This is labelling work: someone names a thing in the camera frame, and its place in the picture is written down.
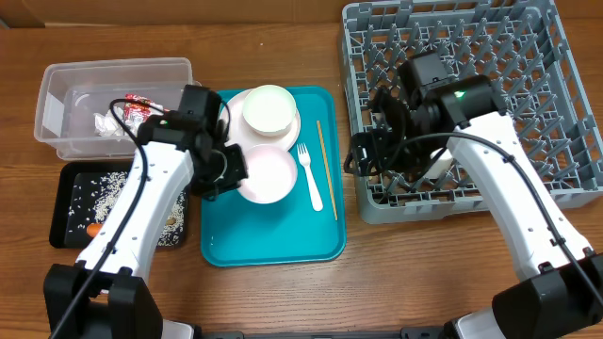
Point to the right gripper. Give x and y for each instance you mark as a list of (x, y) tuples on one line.
[(387, 143)]

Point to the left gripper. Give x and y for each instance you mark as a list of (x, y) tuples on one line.
[(208, 189)]

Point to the white plastic cup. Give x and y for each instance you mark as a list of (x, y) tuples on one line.
[(440, 162)]

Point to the pink bowl with food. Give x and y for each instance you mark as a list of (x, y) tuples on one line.
[(272, 174)]

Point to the red ketchup packet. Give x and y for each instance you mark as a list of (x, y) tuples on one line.
[(138, 110)]

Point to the white napkin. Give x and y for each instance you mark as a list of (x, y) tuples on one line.
[(107, 126)]

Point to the rice and nuts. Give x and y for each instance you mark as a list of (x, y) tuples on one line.
[(93, 196)]

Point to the orange carrot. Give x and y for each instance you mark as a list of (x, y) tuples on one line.
[(93, 229)]

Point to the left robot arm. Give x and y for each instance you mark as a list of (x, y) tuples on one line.
[(104, 294)]

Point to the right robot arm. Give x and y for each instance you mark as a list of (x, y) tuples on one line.
[(559, 289)]

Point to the white round plate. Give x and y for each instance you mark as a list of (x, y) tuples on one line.
[(242, 134)]

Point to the white bowl on plate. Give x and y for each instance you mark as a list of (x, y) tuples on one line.
[(269, 110)]

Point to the wooden chopstick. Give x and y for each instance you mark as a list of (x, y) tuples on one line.
[(327, 169)]

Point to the white plastic fork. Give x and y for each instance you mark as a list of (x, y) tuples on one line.
[(305, 161)]

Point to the teal plastic tray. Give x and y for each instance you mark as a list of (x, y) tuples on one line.
[(236, 232)]

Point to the black plastic tray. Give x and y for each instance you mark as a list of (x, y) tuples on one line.
[(64, 190)]

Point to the grey plastic dish rack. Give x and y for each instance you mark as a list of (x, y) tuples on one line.
[(520, 45)]

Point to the clear plastic bin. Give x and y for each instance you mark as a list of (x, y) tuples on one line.
[(71, 94)]

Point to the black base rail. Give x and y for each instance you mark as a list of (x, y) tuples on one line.
[(403, 333)]

